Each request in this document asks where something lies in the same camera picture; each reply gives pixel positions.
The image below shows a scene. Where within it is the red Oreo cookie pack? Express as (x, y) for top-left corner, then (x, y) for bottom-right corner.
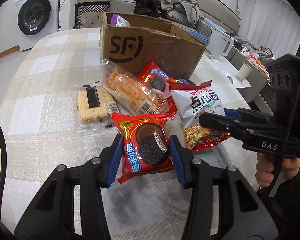
(111, 113), (174, 184)

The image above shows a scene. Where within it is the white red noodle snack bag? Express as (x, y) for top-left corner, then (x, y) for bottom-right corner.
(170, 80), (232, 153)

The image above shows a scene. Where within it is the purple white snack bag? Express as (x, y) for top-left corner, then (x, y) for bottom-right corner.
(110, 14), (130, 27)

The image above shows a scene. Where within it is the person's right hand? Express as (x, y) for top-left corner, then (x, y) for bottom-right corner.
(255, 151), (300, 188)

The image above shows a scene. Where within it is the white paper cup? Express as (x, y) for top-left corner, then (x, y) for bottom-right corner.
(237, 62), (253, 81)

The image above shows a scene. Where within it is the clear beige cracker pack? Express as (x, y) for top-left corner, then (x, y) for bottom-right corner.
(77, 84), (119, 124)

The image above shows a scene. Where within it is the clear orange cracker pack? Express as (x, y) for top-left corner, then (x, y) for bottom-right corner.
(101, 59), (170, 115)

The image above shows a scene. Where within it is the white electric kettle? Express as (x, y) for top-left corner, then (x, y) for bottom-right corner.
(207, 28), (234, 60)

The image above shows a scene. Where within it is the grey sofa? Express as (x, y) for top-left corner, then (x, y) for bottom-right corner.
(109, 0), (241, 34)

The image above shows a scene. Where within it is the checkered beige tablecloth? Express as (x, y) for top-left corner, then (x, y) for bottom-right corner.
(0, 27), (261, 235)

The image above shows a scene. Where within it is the brown SF cardboard box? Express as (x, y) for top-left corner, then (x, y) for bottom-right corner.
(100, 12), (206, 79)

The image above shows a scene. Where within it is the grey jacket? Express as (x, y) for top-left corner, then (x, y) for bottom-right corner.
(161, 0), (204, 28)

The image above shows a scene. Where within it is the black jacket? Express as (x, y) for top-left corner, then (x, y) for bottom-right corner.
(133, 0), (164, 18)

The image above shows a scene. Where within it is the white washing machine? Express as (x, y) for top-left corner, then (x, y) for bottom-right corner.
(15, 0), (60, 51)

